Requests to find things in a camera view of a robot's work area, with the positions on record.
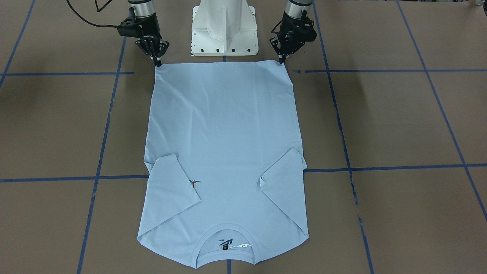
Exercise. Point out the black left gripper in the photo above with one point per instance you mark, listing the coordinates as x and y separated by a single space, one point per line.
288 43

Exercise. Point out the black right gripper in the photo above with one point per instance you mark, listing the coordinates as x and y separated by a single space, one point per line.
148 26

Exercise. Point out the light blue t-shirt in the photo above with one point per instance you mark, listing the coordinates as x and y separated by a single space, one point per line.
225 164

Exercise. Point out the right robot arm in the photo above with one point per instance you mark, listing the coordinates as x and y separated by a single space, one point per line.
142 8

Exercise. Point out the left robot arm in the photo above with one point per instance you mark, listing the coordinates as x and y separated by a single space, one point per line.
297 9

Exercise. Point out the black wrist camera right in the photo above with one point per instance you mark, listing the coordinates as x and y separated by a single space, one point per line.
130 27

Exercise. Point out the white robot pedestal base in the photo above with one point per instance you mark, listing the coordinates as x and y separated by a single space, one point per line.
224 28

